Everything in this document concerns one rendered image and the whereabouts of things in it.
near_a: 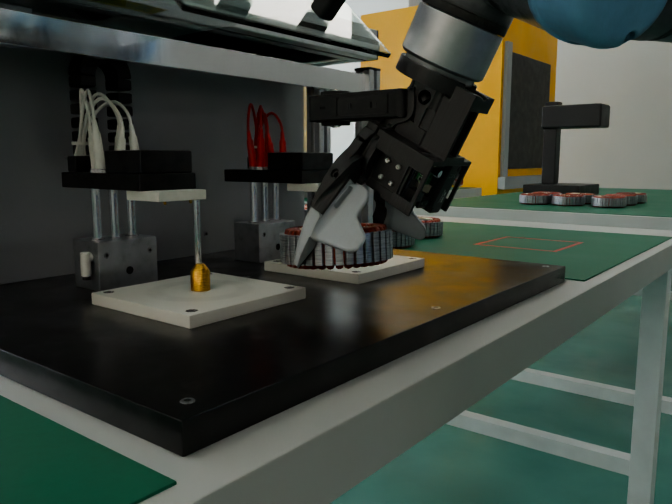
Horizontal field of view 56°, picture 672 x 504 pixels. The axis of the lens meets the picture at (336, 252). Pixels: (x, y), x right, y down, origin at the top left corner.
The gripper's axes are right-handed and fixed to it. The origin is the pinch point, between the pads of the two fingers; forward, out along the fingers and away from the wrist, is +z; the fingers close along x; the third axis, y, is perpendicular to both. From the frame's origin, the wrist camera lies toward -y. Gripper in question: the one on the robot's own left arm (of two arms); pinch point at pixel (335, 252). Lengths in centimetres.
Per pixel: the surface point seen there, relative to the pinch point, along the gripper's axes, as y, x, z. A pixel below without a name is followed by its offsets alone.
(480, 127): -140, 339, 36
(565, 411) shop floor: 12, 176, 85
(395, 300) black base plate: 6.5, 3.8, 2.2
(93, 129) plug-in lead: -26.3, -11.6, -0.1
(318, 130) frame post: -32.4, 33.2, 0.8
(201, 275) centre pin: -7.7, -9.0, 6.5
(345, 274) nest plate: -2.5, 8.2, 5.8
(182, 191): -14.1, -8.6, 0.7
